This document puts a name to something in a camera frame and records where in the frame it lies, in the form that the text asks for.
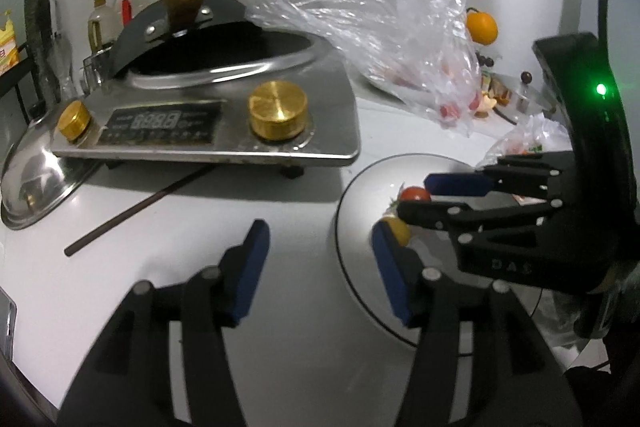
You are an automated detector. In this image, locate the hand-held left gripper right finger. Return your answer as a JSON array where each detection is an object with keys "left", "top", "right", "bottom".
[{"left": 371, "top": 221, "right": 586, "bottom": 427}]

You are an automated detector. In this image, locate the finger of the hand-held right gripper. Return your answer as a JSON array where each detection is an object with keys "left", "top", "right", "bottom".
[
  {"left": 424, "top": 151, "right": 576, "bottom": 204},
  {"left": 397, "top": 201, "right": 568, "bottom": 279}
]

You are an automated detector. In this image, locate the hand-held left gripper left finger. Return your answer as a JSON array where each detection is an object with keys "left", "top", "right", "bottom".
[{"left": 60, "top": 219, "right": 271, "bottom": 427}]

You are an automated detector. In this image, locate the red cherry tomato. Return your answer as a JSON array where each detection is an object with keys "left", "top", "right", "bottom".
[{"left": 400, "top": 186, "right": 432, "bottom": 204}]

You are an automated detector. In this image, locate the yellow longan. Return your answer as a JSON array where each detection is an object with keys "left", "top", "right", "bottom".
[{"left": 382, "top": 216, "right": 412, "bottom": 246}]

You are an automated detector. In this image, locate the pile of cherry tomatoes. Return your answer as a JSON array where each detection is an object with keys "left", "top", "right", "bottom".
[{"left": 387, "top": 57, "right": 478, "bottom": 122}]

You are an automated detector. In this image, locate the cut apple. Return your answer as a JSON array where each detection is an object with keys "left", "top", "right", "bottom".
[{"left": 477, "top": 91, "right": 498, "bottom": 118}]

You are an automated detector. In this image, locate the small steel pot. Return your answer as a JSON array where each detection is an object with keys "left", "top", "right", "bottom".
[{"left": 487, "top": 71, "right": 557, "bottom": 126}]

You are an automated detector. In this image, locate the dark brown chopstick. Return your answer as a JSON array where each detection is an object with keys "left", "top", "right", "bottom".
[{"left": 64, "top": 164, "right": 213, "bottom": 258}]

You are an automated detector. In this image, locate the stainless steel induction cooker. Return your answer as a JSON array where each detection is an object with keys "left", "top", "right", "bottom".
[{"left": 50, "top": 32, "right": 362, "bottom": 168}]

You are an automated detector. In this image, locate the orange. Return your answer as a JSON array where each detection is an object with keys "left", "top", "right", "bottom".
[{"left": 466, "top": 8, "right": 499, "bottom": 46}]

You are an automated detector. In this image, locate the clear plastic bag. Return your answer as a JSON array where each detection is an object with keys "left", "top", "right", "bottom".
[{"left": 245, "top": 0, "right": 485, "bottom": 138}]

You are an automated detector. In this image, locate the stainless steel wok lid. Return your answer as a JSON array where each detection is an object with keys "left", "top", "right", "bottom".
[{"left": 0, "top": 104, "right": 108, "bottom": 230}]

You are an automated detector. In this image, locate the grey flat device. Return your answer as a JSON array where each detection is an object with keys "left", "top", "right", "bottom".
[{"left": 0, "top": 289, "right": 18, "bottom": 358}]

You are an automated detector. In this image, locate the clear glass container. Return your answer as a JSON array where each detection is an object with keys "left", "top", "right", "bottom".
[{"left": 82, "top": 49, "right": 116, "bottom": 95}]

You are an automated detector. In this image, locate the cooking oil bottle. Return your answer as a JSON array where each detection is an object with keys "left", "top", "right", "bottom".
[{"left": 87, "top": 0, "right": 122, "bottom": 54}]

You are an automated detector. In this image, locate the red cap sauce bottle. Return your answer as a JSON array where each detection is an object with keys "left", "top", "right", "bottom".
[{"left": 116, "top": 0, "right": 151, "bottom": 28}]

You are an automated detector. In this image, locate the yellow package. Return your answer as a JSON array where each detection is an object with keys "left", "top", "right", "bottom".
[{"left": 0, "top": 9, "right": 22, "bottom": 75}]

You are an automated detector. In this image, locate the black metal rack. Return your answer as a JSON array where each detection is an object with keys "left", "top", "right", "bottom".
[{"left": 22, "top": 0, "right": 63, "bottom": 105}]

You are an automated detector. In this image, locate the black wok with wooden handle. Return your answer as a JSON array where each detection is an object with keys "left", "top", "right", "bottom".
[{"left": 107, "top": 0, "right": 317, "bottom": 80}]

